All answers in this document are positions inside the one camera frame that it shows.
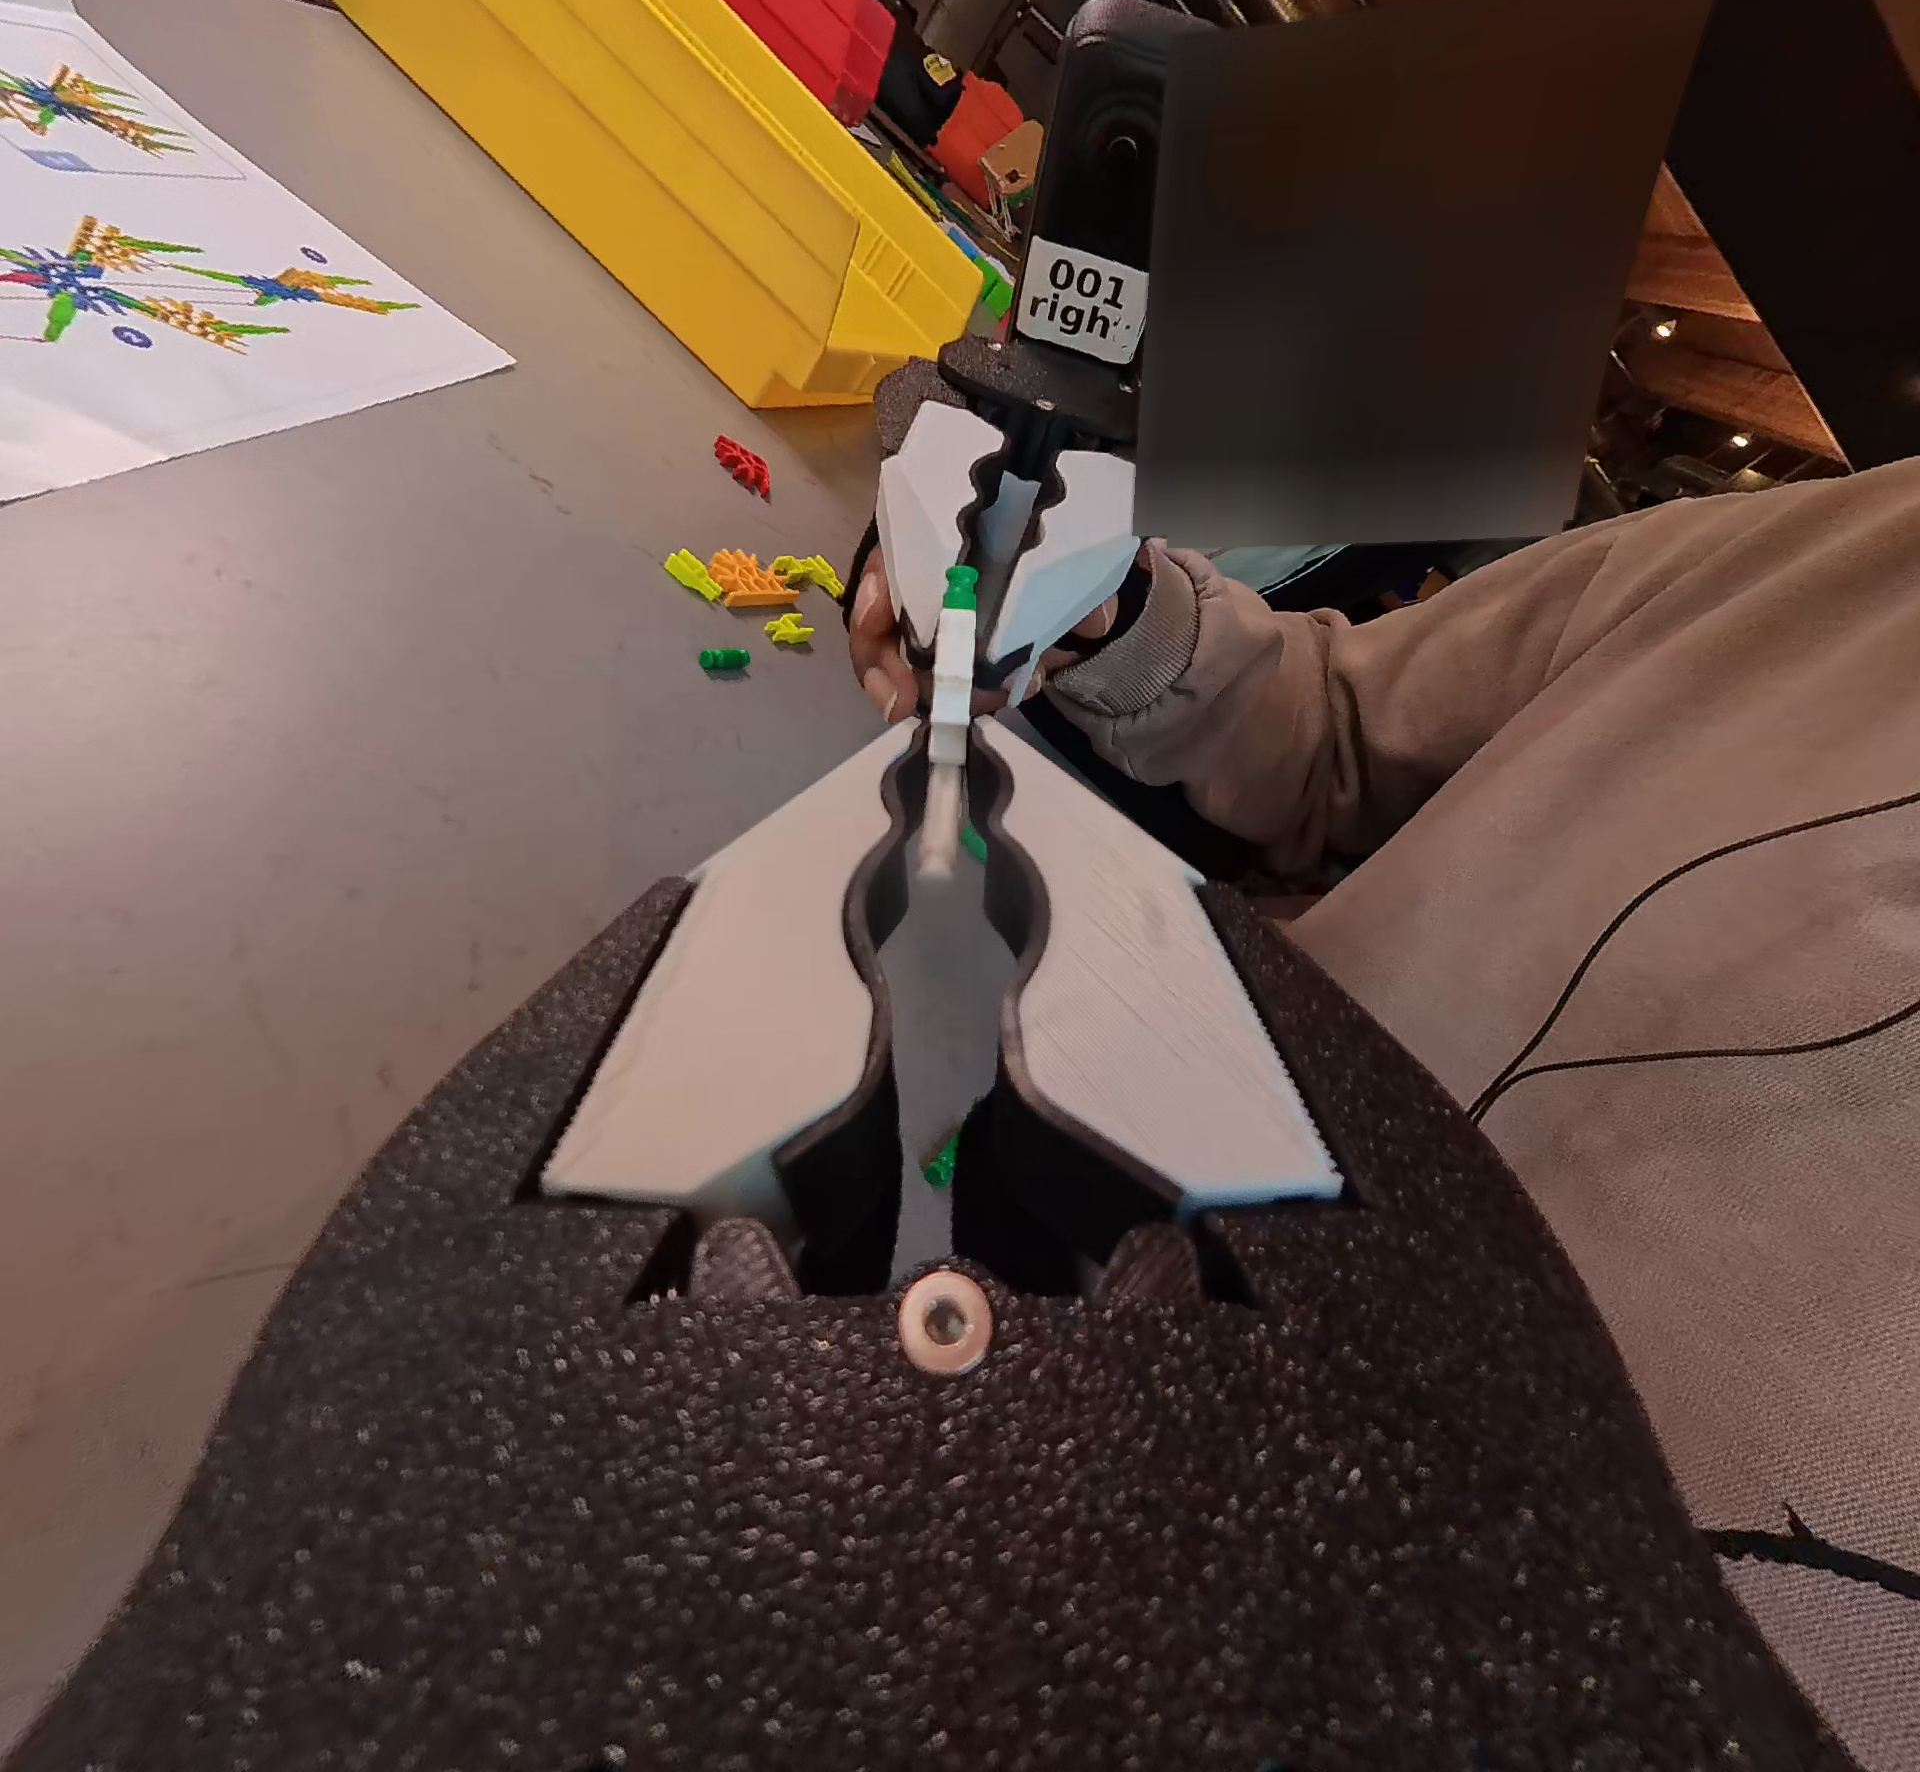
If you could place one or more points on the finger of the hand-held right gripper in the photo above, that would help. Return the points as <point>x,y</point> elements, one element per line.
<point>1088,528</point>
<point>921,500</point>

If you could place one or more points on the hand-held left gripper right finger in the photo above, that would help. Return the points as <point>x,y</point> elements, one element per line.
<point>1169,1036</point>

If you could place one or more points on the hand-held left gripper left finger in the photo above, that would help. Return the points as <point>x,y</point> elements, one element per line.
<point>705,1036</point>

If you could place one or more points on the yellow-green clip connector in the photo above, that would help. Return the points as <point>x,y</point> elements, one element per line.
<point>687,573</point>
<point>790,628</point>
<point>810,573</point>

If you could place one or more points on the red block connector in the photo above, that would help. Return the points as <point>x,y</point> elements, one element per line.
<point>744,468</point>

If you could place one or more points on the yellow half-round connector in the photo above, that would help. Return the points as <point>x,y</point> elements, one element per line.
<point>749,579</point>

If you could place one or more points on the white snowflake connector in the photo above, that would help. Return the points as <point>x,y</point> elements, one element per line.
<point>950,691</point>

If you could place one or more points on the white rod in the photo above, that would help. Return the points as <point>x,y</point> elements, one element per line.
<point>937,827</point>

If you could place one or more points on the yellow plastic bin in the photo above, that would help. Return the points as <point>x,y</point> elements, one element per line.
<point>600,154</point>

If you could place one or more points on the person's right forearm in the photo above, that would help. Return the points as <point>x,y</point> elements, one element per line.
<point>1352,722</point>

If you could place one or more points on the grey desk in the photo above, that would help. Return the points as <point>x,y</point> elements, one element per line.
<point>299,751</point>

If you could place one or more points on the cardboard piece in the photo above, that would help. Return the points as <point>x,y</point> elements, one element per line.
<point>1013,166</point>

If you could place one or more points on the orange bag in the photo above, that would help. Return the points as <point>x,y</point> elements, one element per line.
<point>973,120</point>

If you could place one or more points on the green cube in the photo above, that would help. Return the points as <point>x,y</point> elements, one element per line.
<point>990,288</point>

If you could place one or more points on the folded paper instruction sheet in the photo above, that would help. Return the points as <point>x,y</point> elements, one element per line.
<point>180,303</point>

